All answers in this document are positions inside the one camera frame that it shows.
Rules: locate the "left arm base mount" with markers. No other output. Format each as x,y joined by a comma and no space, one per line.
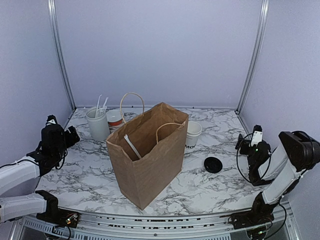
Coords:
55,215

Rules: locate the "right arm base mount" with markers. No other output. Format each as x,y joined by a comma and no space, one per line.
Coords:
260,213

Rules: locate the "brown paper bag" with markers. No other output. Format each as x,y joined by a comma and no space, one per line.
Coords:
159,134

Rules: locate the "aluminium corner post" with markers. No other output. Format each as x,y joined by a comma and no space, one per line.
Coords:
59,53
258,42

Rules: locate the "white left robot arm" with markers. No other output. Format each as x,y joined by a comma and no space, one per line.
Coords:
18,197

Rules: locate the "left aluminium corner post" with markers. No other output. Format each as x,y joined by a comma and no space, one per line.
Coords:
59,53

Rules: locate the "right aluminium corner post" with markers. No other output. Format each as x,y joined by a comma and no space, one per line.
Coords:
258,42

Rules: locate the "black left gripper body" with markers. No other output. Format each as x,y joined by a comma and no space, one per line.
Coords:
69,142

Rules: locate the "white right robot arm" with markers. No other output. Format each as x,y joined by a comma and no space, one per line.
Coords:
280,169

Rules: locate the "white straw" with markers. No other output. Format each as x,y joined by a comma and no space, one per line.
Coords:
126,137

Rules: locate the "white utensil holder cup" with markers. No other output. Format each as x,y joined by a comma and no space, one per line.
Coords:
98,126

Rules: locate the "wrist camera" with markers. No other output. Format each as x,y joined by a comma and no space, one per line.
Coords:
51,120
257,135

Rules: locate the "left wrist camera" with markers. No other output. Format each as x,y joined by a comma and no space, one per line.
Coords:
51,120

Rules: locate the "aluminium front rail frame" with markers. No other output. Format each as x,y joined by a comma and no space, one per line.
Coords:
217,226

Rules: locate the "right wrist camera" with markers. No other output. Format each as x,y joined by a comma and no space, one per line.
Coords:
257,135

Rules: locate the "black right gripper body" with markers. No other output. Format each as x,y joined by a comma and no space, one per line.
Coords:
244,142

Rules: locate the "orange white bowl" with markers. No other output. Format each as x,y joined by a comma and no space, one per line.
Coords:
114,117

